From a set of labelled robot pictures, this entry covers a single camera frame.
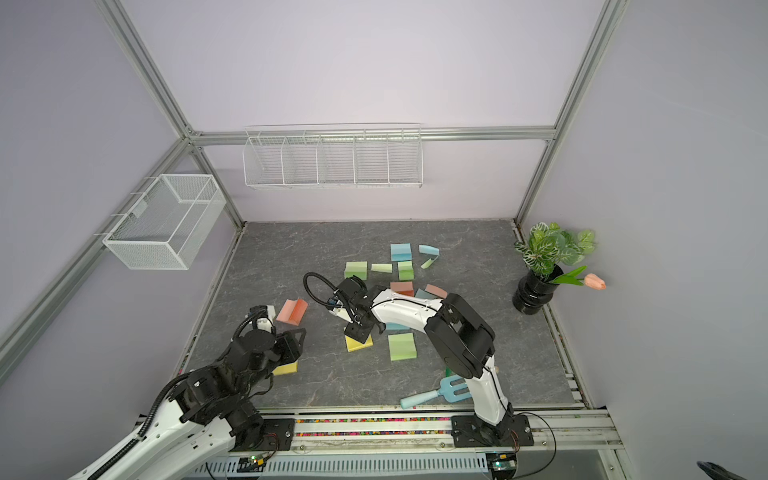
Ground light blue memo pad front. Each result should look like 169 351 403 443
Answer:
385 323 411 334

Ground light blue memo pad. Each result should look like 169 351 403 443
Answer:
390 243 412 262
385 323 411 334

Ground yellow memo pad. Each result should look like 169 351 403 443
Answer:
272 361 298 376
344 336 373 352

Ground salmon memo pad front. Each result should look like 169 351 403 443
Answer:
390 281 415 297

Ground light green memo pad small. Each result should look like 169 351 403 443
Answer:
397 261 415 281

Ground torn light blue page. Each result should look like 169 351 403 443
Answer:
419 244 440 257
415 289 435 300

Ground red memo pad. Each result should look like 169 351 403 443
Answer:
276 299 308 326

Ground torn salmon page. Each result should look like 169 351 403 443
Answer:
425 284 448 298

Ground light green memo pad front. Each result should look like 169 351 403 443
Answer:
344 261 368 281

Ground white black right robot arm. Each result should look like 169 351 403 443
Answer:
321 277 514 436

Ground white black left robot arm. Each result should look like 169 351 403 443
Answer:
75 321 306 479

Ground light blue toy fork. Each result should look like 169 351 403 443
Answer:
400 375 472 409

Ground black plant pot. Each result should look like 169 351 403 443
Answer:
512 265 564 315

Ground green artificial plant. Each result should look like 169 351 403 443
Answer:
515 222 596 280

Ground pink artificial tulip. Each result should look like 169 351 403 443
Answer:
550 265 607 291

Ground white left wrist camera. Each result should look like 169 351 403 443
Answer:
249 305 276 334

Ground white wire shelf basket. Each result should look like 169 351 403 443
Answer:
242 123 424 189

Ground white wire basket left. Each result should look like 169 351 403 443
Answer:
102 174 226 271

